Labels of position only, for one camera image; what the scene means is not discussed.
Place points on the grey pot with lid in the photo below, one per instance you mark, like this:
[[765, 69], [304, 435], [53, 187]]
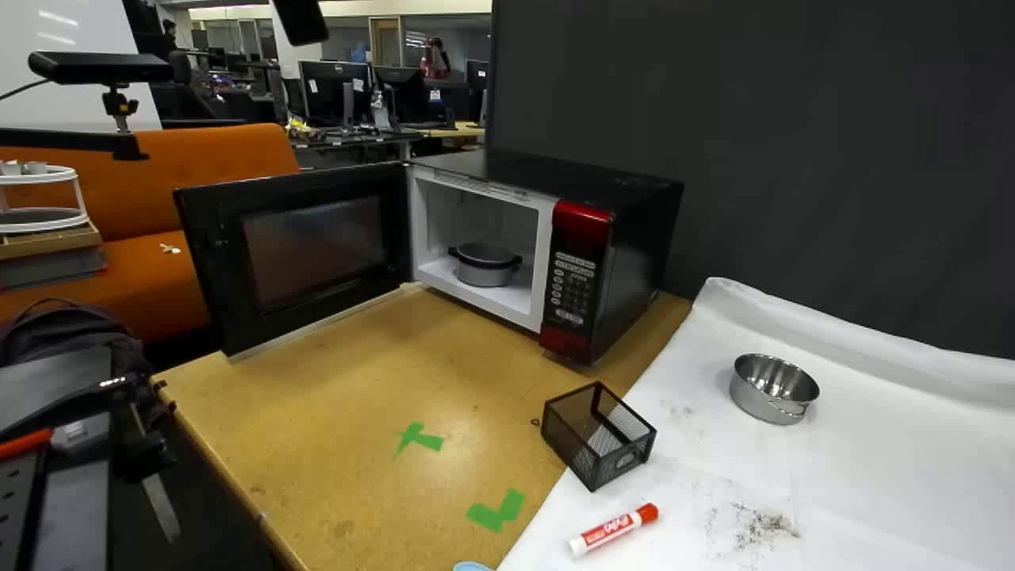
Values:
[[483, 267]]

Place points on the black mesh box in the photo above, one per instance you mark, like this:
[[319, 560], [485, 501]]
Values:
[[572, 424]]

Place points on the black clamp stand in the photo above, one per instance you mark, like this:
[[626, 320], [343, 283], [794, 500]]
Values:
[[132, 424]]

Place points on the white marker with orange cap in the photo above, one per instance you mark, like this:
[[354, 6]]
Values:
[[610, 528]]

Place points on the white table cloth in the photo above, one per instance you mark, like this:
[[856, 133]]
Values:
[[898, 476]]

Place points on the black and red microwave body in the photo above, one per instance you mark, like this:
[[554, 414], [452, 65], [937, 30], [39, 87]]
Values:
[[635, 241]]

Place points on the stacked books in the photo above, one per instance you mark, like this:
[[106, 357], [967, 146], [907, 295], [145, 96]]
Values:
[[48, 255]]

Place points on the black computer monitor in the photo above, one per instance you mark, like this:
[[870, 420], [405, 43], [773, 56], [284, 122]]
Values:
[[400, 96], [322, 92]]

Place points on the green tape check mark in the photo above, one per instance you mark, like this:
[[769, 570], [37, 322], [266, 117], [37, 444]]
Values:
[[491, 519]]

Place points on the light blue round object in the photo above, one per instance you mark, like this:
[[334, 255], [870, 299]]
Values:
[[472, 566]]

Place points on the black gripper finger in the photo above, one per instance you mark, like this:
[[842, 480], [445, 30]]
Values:
[[303, 21]]

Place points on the white tiered stand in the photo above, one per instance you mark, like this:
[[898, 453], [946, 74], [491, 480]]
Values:
[[43, 175]]

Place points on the orange sofa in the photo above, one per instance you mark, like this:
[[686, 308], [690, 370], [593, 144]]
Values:
[[160, 178]]

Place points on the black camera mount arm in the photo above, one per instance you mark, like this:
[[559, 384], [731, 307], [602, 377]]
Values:
[[64, 142]]

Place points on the black backpack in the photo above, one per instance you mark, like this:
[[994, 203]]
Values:
[[64, 336]]

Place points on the black stereo camera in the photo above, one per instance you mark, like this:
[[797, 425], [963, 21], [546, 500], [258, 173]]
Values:
[[99, 69]]

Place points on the round metal bowl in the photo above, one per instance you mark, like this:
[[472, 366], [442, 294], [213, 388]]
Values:
[[773, 399]]

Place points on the green tape T mark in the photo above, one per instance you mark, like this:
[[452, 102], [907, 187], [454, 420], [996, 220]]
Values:
[[416, 435]]

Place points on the black curtain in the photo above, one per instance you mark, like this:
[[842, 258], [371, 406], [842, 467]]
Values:
[[843, 161]]

